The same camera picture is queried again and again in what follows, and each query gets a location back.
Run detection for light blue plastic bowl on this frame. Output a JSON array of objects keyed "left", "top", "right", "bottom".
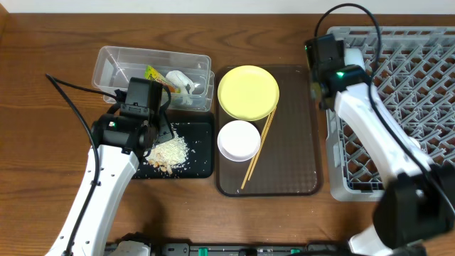
[{"left": 344, "top": 48, "right": 365, "bottom": 70}]

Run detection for green yellow snack wrapper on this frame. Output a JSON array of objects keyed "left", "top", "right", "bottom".
[{"left": 144, "top": 65, "right": 181, "bottom": 93}]

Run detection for white napkin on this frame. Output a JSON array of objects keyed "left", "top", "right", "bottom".
[{"left": 166, "top": 70, "right": 196, "bottom": 105}]

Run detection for wooden chopstick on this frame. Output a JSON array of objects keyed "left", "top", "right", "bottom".
[
  {"left": 247, "top": 110, "right": 278, "bottom": 181},
  {"left": 241, "top": 108, "right": 277, "bottom": 190}
]

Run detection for yellow plastic plate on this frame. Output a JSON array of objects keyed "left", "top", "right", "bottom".
[{"left": 218, "top": 65, "right": 279, "bottom": 121}]

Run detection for pink bowl with food scraps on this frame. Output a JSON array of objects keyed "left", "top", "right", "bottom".
[{"left": 217, "top": 120, "right": 261, "bottom": 162}]

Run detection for pale green plastic cup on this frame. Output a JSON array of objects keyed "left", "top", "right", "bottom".
[{"left": 409, "top": 137, "right": 421, "bottom": 149}]

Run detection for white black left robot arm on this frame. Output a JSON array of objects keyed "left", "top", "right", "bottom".
[{"left": 47, "top": 75, "right": 174, "bottom": 255}]

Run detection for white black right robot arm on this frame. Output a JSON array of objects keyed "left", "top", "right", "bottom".
[{"left": 305, "top": 34, "right": 454, "bottom": 255}]

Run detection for clear plastic waste bin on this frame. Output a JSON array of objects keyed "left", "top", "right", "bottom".
[{"left": 92, "top": 46, "right": 215, "bottom": 112}]

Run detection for black food waste tray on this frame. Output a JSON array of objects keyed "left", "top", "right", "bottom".
[{"left": 132, "top": 112, "right": 216, "bottom": 179}]

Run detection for grey dishwasher rack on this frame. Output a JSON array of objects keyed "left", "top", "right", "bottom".
[{"left": 326, "top": 26, "right": 454, "bottom": 201}]

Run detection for pile of white rice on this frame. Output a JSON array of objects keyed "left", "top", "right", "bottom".
[{"left": 144, "top": 122, "right": 210, "bottom": 176}]

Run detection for dark brown serving tray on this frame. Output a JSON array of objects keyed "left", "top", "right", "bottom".
[{"left": 216, "top": 65, "right": 323, "bottom": 197}]

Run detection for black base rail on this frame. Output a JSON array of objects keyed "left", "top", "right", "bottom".
[{"left": 104, "top": 233, "right": 351, "bottom": 256}]

